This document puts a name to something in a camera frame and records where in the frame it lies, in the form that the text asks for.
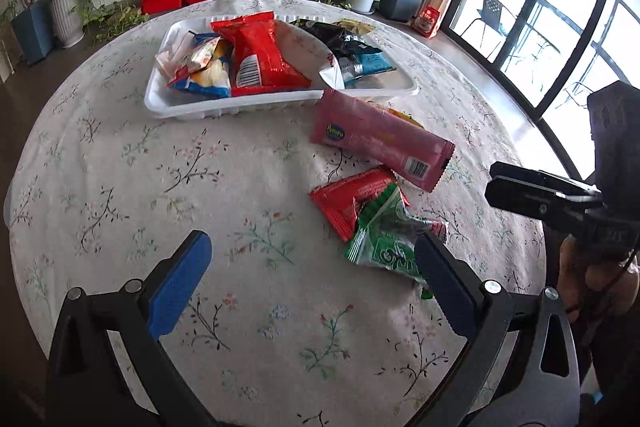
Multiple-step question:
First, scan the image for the long pink snack packet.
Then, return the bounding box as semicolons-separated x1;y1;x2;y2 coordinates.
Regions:
309;89;457;194

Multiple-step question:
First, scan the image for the blue and yellow snack packet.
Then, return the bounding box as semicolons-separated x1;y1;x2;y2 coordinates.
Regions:
167;33;235;98

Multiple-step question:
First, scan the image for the black window frame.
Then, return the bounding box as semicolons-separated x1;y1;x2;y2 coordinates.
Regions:
442;0;640;188

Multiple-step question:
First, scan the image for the plant in white ribbed pot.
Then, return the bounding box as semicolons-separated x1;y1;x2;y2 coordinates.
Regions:
49;0;86;49

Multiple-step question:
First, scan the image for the person's right forearm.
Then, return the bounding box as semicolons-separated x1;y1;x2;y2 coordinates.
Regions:
580;307;640;427

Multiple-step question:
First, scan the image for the red bag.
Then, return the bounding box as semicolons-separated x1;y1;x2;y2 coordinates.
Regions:
411;5;443;38

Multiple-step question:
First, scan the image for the black metal chair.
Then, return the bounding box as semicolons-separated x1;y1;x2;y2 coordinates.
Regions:
475;0;518;50

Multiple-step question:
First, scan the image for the light blue snack packet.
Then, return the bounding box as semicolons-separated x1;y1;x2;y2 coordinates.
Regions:
340;49;398;88

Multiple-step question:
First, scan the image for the green snack packet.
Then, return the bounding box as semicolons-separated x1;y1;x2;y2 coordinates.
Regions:
344;184;448;300

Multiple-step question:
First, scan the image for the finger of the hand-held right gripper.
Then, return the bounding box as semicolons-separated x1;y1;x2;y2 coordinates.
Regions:
483;176;606;235
490;161;603;202

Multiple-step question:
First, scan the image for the black snack packet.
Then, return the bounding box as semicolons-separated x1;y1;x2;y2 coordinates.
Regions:
290;18;381;58

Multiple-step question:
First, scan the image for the white snack packet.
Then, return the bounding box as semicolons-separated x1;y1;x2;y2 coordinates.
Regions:
319;52;347;90

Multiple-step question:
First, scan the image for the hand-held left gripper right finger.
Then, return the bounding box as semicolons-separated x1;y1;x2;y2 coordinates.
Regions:
410;231;583;427

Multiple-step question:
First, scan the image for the pale pink snack packet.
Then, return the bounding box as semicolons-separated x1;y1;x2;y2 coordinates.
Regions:
155;31;196;78

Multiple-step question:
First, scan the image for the white foam tray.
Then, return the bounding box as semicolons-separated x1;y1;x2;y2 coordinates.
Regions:
144;9;420;122

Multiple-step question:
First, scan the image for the person's right hand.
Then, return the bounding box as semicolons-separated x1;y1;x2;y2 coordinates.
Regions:
556;234;640;323

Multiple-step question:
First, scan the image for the orange snack packet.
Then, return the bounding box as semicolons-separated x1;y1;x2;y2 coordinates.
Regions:
370;102;426;130

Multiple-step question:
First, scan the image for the large red snack packet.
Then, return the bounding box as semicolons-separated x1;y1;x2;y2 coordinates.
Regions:
210;12;313;98

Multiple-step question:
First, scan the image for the small red snack packet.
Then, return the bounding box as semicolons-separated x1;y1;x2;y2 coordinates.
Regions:
309;167;411;243

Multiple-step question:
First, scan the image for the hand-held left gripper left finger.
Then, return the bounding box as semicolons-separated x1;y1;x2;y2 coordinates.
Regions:
45;229;221;427

